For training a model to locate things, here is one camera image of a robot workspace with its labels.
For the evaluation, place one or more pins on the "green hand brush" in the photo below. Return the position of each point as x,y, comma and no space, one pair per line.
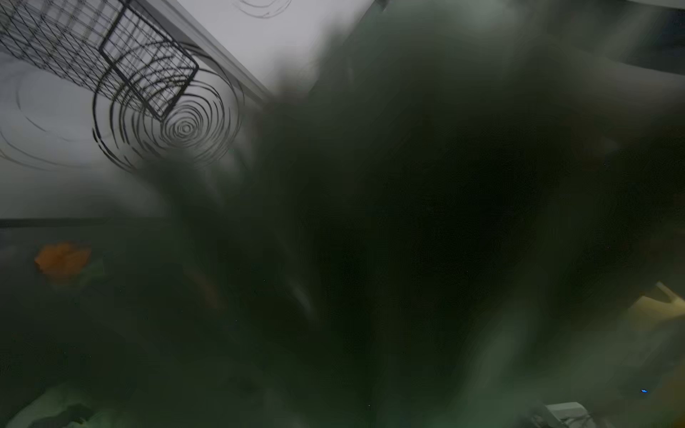
447,227

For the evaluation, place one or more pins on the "orange paper scrap far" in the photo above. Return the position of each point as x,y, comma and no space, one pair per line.
60,261

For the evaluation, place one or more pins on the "black wire basket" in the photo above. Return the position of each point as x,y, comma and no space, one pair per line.
113,48

